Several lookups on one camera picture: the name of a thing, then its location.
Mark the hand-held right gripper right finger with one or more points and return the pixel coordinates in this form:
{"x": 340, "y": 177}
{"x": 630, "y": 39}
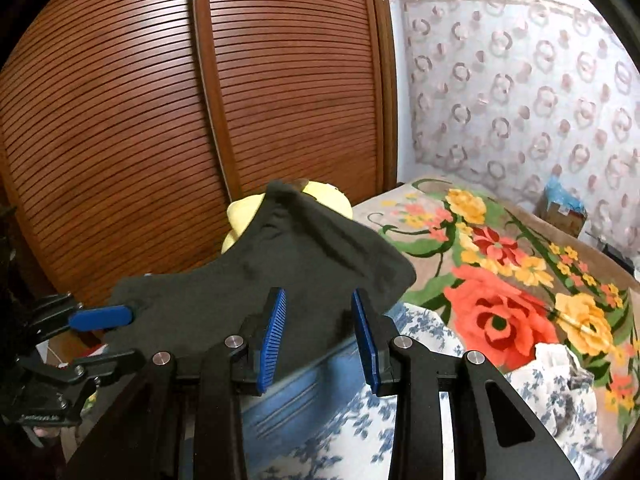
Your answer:
{"x": 364, "y": 340}

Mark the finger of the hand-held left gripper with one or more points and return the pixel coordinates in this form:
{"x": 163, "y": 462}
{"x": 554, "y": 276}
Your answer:
{"x": 100, "y": 318}
{"x": 55, "y": 392}

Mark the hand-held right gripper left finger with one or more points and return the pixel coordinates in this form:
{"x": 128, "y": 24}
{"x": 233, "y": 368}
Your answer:
{"x": 272, "y": 345}

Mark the black pants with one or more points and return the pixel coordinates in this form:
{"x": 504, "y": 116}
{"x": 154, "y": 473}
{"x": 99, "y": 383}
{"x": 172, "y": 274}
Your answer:
{"x": 300, "y": 270}

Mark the blue denim jeans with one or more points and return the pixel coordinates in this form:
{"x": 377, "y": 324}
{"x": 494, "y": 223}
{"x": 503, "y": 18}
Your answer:
{"x": 300, "y": 410}

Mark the yellow plush toy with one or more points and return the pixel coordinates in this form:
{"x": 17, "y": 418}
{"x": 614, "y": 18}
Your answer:
{"x": 240, "y": 215}

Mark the colourful flower blanket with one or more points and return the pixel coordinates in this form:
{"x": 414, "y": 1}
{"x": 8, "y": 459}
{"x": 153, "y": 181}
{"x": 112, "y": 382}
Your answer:
{"x": 500, "y": 310}

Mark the white blue-floral bed sheet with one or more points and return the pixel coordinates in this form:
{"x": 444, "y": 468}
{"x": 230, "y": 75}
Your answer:
{"x": 550, "y": 395}

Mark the wooden louvered wardrobe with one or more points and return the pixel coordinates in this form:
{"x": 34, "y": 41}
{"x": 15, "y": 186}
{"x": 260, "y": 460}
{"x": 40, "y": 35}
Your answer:
{"x": 125, "y": 110}

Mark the cardboard box with blue wrapping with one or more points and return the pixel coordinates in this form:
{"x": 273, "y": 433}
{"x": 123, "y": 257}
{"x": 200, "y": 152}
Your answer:
{"x": 562, "y": 210}

